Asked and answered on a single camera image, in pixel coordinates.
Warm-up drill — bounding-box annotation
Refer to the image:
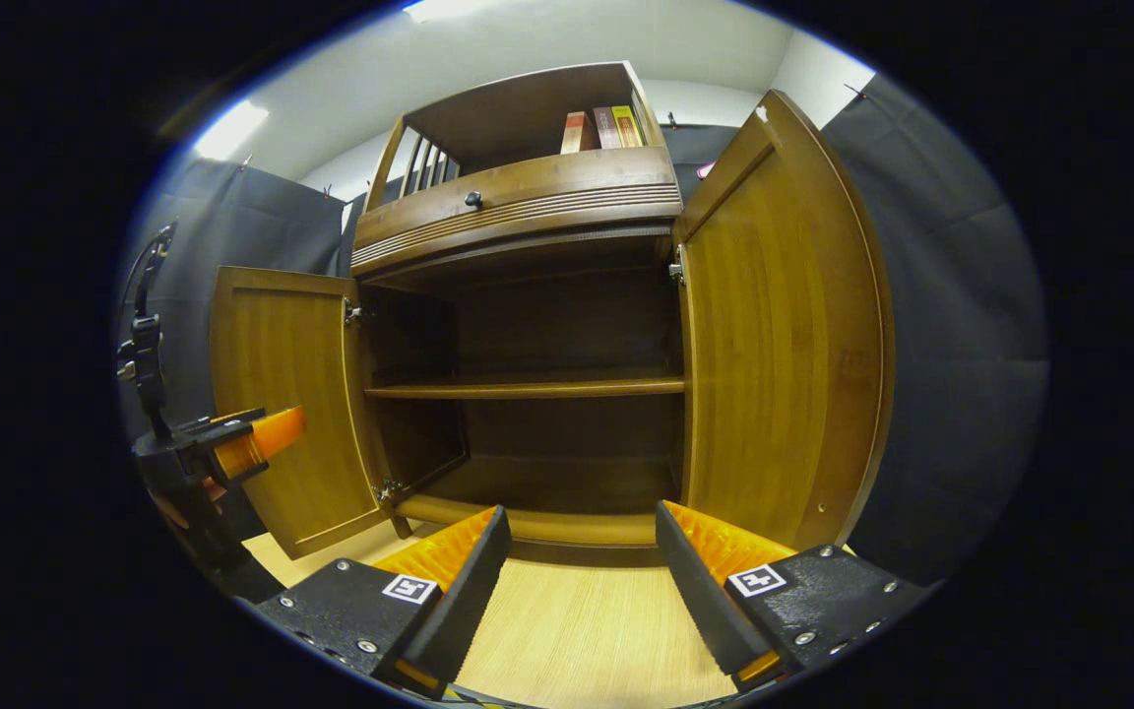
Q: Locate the wooden shoe cabinet door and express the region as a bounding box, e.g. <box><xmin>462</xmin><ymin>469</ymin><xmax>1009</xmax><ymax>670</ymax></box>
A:
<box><xmin>673</xmin><ymin>89</ymin><xmax>895</xmax><ymax>552</ymax></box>
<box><xmin>208</xmin><ymin>266</ymin><xmax>393</xmax><ymax>560</ymax></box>

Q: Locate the wooden inner shelf board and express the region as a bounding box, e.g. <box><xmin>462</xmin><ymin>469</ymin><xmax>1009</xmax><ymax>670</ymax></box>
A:
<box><xmin>363</xmin><ymin>372</ymin><xmax>686</xmax><ymax>400</ymax></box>

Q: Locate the wooden cabinet drawer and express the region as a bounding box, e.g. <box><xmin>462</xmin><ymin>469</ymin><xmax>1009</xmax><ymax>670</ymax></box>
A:
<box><xmin>350</xmin><ymin>146</ymin><xmax>683</xmax><ymax>279</ymax></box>

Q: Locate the orange book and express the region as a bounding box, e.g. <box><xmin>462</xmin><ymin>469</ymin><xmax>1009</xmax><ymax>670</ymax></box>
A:
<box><xmin>560</xmin><ymin>111</ymin><xmax>599</xmax><ymax>155</ymax></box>

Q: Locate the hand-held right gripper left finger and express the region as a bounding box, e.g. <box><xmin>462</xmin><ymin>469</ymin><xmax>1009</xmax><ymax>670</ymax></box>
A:
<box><xmin>252</xmin><ymin>505</ymin><xmax>514</xmax><ymax>702</ymax></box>

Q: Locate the black backdrop cloth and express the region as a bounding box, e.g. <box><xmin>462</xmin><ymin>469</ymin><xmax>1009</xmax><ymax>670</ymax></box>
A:
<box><xmin>116</xmin><ymin>74</ymin><xmax>1050</xmax><ymax>587</ymax></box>

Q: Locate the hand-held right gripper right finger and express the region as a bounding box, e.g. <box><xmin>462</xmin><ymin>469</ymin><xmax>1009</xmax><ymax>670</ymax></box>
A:
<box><xmin>654</xmin><ymin>499</ymin><xmax>932</xmax><ymax>690</ymax></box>

